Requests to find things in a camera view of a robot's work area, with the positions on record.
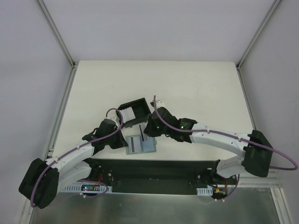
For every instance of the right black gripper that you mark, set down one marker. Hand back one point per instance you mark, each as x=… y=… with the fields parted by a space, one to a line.
x=149 y=130

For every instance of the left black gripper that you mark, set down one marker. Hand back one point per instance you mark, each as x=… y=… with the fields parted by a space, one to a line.
x=119 y=142

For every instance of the white striped card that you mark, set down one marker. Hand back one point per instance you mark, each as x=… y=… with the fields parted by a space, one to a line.
x=141 y=132
x=134 y=145

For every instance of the green leather card holder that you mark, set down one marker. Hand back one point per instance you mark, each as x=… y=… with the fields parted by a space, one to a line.
x=148 y=145

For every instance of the black plastic card box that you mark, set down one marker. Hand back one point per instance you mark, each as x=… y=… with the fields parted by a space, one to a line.
x=133 y=112

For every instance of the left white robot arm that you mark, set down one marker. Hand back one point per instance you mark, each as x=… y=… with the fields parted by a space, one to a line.
x=44 y=179

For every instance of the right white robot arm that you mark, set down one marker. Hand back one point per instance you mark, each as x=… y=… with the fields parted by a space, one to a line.
x=252 y=154

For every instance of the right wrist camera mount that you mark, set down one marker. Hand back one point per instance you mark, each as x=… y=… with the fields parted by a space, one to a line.
x=159 y=104

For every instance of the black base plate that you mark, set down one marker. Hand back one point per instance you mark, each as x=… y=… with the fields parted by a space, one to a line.
x=157 y=177

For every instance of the left white cable duct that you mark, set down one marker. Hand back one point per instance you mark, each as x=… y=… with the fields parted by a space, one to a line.
x=86 y=188

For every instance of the white cable duct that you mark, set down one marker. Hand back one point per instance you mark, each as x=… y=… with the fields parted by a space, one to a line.
x=205 y=191
x=86 y=188

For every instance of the right white cable duct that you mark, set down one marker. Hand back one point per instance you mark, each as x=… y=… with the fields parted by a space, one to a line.
x=205 y=191

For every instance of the right aluminium frame post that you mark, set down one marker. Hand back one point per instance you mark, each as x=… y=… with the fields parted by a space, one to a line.
x=258 y=33

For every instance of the aluminium frame post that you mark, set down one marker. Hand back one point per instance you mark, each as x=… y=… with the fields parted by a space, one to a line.
x=258 y=33
x=48 y=18

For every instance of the aluminium front rail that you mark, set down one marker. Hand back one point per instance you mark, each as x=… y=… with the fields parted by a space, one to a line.
x=250 y=181

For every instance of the left aluminium frame post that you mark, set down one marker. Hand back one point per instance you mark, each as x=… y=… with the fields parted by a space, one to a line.
x=48 y=18

